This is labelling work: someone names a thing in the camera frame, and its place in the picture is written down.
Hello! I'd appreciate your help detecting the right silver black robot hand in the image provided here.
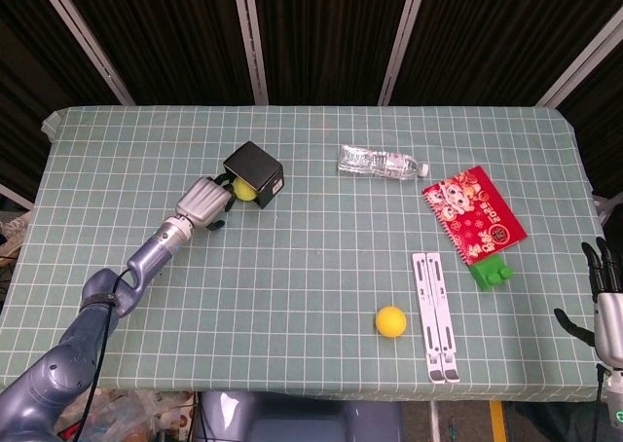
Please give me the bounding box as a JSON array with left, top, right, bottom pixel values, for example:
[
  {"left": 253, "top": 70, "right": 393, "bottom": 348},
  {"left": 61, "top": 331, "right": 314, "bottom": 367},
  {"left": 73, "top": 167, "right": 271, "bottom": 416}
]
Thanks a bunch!
[{"left": 553, "top": 237, "right": 623, "bottom": 369}]

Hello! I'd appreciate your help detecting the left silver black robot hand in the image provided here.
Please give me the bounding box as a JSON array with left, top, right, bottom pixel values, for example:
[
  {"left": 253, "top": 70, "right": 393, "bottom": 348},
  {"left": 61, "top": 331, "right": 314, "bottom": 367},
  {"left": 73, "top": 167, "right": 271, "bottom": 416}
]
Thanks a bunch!
[{"left": 173, "top": 171, "right": 244, "bottom": 233}]

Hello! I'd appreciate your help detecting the yellow-green tennis ball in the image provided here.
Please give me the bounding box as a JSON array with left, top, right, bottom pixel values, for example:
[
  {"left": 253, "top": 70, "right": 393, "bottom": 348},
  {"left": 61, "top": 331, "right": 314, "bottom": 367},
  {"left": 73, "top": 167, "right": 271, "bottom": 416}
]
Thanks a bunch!
[{"left": 232, "top": 178, "right": 260, "bottom": 203}]

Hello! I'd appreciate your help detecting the black cardboard box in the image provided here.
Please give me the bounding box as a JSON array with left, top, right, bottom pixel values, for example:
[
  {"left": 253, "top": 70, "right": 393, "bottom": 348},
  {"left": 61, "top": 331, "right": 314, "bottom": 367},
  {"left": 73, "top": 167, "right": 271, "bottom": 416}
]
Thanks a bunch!
[{"left": 223, "top": 140, "right": 285, "bottom": 210}]

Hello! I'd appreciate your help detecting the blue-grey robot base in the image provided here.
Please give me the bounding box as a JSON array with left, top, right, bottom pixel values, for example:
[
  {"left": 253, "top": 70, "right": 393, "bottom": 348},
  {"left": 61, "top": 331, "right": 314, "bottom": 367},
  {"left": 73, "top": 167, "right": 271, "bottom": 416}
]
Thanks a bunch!
[{"left": 199, "top": 390, "right": 405, "bottom": 442}]

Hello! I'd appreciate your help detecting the orange-yellow smooth ball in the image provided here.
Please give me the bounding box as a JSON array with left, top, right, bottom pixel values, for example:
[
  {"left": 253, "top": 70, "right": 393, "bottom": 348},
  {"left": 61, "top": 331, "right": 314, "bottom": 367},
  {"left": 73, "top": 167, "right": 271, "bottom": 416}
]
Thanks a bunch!
[{"left": 374, "top": 305, "right": 408, "bottom": 339}]

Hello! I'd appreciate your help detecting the green grid tablecloth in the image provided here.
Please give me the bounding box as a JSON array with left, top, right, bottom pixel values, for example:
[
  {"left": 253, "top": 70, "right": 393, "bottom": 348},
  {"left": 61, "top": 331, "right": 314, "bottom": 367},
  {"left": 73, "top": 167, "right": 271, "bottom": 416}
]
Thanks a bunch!
[{"left": 0, "top": 104, "right": 623, "bottom": 412}]

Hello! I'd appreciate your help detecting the green building block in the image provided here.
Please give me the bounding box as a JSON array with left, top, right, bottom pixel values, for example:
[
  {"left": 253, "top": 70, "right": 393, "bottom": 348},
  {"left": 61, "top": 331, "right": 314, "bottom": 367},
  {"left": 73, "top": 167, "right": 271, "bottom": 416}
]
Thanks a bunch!
[{"left": 469, "top": 255, "right": 515, "bottom": 293}]

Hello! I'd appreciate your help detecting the red spiral notebook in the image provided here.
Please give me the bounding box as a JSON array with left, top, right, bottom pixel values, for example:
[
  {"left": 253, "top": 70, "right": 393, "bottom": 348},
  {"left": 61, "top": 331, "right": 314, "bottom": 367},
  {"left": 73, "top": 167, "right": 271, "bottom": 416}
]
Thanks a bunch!
[{"left": 421, "top": 165, "right": 530, "bottom": 267}]

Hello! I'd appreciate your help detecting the white folding laptop stand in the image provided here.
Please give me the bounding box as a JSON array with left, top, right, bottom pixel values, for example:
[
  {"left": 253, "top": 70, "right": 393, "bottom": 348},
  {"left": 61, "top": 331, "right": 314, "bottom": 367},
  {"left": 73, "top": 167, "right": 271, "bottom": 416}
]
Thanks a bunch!
[{"left": 411, "top": 251, "right": 462, "bottom": 384}]

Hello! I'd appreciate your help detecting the clear plastic water bottle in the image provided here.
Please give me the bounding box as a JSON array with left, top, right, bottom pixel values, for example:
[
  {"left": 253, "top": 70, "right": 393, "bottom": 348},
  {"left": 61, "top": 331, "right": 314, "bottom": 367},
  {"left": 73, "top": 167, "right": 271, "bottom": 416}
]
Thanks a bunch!
[{"left": 337, "top": 144, "right": 430, "bottom": 182}]

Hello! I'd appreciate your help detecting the white sneaker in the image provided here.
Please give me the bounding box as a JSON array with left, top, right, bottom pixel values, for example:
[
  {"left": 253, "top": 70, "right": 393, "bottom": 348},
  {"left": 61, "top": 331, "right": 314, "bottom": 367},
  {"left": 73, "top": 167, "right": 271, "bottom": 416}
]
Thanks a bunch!
[{"left": 0, "top": 210, "right": 33, "bottom": 248}]

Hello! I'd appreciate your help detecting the clear plastic bag clutter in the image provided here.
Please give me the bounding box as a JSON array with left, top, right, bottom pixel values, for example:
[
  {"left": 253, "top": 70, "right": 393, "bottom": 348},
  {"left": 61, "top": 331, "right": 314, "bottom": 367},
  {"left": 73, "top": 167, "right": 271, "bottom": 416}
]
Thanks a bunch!
[{"left": 53, "top": 387, "right": 196, "bottom": 442}]

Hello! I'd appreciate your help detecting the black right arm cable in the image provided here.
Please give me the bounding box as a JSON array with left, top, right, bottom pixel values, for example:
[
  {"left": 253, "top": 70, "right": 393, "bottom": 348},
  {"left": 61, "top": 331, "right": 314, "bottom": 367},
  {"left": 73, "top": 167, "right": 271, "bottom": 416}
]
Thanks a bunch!
[{"left": 591, "top": 363, "right": 607, "bottom": 442}]

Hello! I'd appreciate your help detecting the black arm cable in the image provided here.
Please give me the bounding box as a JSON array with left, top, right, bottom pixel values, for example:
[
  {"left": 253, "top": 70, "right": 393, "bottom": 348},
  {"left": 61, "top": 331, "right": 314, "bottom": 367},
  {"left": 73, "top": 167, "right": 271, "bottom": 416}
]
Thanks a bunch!
[
  {"left": 76, "top": 266, "right": 135, "bottom": 442},
  {"left": 591, "top": 363, "right": 607, "bottom": 442}
]

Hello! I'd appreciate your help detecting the silver partition frame post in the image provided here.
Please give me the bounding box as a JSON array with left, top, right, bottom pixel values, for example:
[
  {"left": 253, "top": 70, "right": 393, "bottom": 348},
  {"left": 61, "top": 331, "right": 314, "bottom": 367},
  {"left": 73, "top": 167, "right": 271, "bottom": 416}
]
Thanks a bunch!
[
  {"left": 31, "top": 0, "right": 136, "bottom": 106},
  {"left": 230, "top": 0, "right": 271, "bottom": 106},
  {"left": 377, "top": 0, "right": 442, "bottom": 106},
  {"left": 537, "top": 11, "right": 623, "bottom": 108}
]

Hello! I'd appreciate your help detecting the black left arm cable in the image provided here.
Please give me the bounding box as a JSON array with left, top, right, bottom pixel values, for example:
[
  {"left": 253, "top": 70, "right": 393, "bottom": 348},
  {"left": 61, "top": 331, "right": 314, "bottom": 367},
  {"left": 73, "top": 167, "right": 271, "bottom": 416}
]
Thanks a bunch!
[{"left": 76, "top": 266, "right": 135, "bottom": 442}]

